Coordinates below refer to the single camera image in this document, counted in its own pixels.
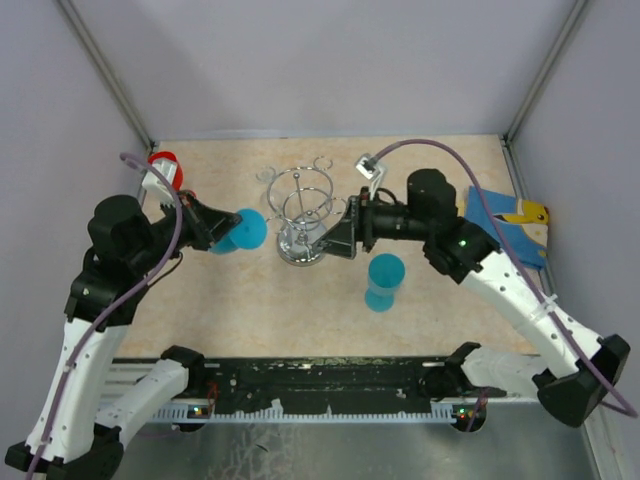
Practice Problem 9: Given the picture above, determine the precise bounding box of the blue wine glass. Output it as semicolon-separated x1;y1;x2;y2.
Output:
364;253;406;313
209;208;268;255

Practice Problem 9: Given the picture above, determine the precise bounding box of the red wine glass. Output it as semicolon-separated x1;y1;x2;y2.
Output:
142;151;191;204

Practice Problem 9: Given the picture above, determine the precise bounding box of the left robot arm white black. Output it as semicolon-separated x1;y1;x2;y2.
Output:
5;177;242;479

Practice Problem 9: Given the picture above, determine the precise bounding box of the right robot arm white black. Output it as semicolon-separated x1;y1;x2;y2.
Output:
314;169;630;427

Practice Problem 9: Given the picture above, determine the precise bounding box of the blue cartoon cloth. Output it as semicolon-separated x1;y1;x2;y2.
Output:
464;186;550;270

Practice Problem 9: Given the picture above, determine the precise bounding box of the chrome wire glass rack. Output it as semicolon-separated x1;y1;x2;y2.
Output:
264;156;344;267

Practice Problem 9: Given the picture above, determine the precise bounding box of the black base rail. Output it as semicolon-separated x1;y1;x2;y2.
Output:
177;356;505;414

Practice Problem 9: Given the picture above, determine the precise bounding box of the white cable duct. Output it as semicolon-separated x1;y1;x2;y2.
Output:
148;403;473;425

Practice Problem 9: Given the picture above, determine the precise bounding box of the aluminium frame rail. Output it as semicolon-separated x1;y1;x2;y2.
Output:
99;362;606;404

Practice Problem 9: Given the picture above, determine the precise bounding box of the left aluminium corner post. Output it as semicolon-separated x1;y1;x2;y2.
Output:
53;0;156;151

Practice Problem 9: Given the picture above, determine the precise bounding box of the aluminium corner post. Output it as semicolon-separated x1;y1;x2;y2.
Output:
53;0;156;151
502;0;593;147

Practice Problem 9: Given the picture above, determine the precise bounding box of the right aluminium corner post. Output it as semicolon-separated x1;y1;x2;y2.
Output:
502;0;593;147

